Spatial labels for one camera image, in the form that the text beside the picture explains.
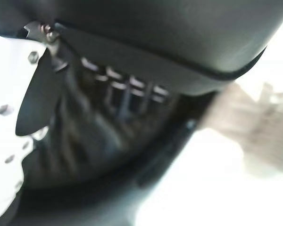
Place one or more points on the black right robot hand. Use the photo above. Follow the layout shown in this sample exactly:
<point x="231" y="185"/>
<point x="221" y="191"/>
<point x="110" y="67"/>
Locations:
<point x="155" y="30"/>

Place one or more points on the white wicker basket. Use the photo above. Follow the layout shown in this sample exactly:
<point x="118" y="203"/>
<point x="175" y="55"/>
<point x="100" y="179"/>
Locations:
<point x="261" y="122"/>

